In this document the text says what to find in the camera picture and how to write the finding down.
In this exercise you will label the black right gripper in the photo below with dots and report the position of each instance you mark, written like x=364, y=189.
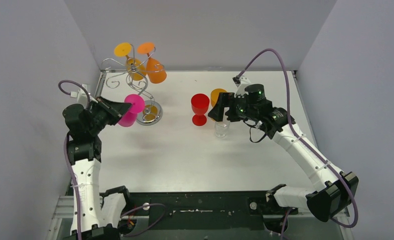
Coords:
x=227, y=99

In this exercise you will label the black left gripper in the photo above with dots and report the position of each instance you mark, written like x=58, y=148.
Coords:
x=108, y=110

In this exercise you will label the yellow wine glass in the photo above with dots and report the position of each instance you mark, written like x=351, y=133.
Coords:
x=214, y=95
x=134, y=66

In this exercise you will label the pink wine glass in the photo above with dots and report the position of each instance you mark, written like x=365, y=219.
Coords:
x=137, y=106

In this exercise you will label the red wine glass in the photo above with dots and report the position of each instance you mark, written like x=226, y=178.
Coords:
x=199, y=104

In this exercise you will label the clear wine glass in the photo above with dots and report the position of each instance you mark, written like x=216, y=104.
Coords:
x=221, y=128

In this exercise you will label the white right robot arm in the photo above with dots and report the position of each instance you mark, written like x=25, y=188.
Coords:
x=332, y=189

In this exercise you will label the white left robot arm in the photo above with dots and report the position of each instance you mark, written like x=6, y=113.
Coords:
x=96, y=215

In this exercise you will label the chrome wine glass rack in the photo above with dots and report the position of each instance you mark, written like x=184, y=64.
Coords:
x=114, y=73

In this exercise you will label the orange wine glass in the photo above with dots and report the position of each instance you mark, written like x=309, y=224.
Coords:
x=155, y=70

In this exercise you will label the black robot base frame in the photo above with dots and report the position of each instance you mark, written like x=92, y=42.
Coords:
x=209, y=210

